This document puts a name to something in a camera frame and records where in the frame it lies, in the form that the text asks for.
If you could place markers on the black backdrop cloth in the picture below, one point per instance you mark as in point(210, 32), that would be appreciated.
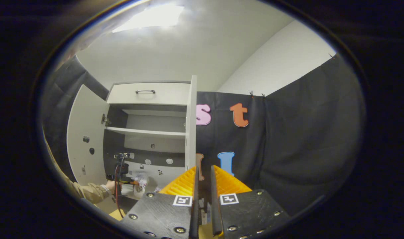
point(304, 139)
point(60, 99)

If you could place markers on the metal door hinge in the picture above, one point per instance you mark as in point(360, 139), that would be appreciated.
point(105, 120)

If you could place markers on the white and grey shoe cabinet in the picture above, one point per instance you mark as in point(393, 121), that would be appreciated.
point(155, 146)

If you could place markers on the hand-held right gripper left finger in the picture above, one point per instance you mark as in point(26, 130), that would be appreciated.
point(165, 215)

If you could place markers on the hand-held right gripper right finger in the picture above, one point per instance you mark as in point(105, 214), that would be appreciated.
point(248, 212)

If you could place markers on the white cabinet shelf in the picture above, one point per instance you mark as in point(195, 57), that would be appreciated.
point(145, 132)

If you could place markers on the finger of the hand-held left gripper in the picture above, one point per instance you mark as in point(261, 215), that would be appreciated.
point(130, 182)

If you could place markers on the white cabinet door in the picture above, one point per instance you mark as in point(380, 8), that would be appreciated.
point(85, 119)
point(190, 126)

